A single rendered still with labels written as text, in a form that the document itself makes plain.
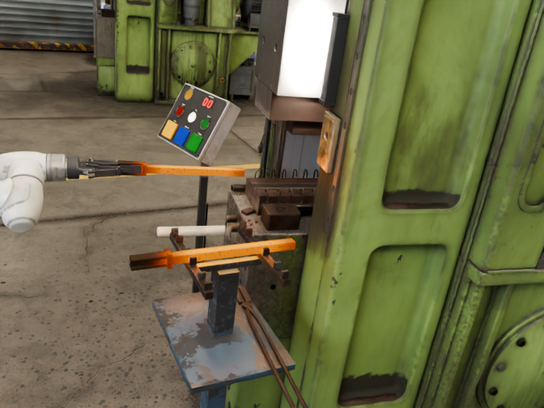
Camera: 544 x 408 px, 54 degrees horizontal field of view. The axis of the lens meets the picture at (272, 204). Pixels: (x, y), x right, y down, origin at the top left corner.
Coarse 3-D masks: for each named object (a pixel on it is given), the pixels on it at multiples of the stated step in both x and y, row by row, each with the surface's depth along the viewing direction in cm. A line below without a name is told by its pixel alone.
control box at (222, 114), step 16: (192, 96) 242; (208, 96) 235; (192, 112) 238; (208, 112) 232; (224, 112) 226; (176, 128) 242; (192, 128) 235; (208, 128) 229; (224, 128) 230; (176, 144) 238; (208, 144) 227; (208, 160) 231
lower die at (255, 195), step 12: (252, 180) 205; (264, 180) 207; (276, 180) 208; (288, 180) 210; (300, 180) 214; (312, 180) 216; (252, 192) 202; (264, 192) 195; (276, 192) 197; (288, 192) 198; (300, 192) 199; (312, 192) 201; (252, 204) 202
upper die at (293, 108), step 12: (264, 84) 186; (264, 96) 186; (276, 96) 178; (288, 96) 179; (264, 108) 186; (276, 108) 179; (288, 108) 181; (300, 108) 182; (312, 108) 183; (324, 108) 184; (276, 120) 181; (288, 120) 182; (300, 120) 184; (312, 120) 185
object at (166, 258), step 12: (276, 240) 153; (288, 240) 154; (168, 252) 139; (180, 252) 141; (192, 252) 142; (204, 252) 142; (216, 252) 143; (228, 252) 145; (240, 252) 147; (252, 252) 148; (132, 264) 135; (144, 264) 136; (156, 264) 138; (168, 264) 137
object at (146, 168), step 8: (120, 160) 181; (144, 168) 181; (152, 168) 183; (160, 168) 184; (168, 168) 185; (176, 168) 185; (184, 168) 186; (192, 168) 187; (200, 168) 189; (208, 168) 190; (216, 168) 191; (224, 168) 192; (232, 168) 193; (240, 168) 195
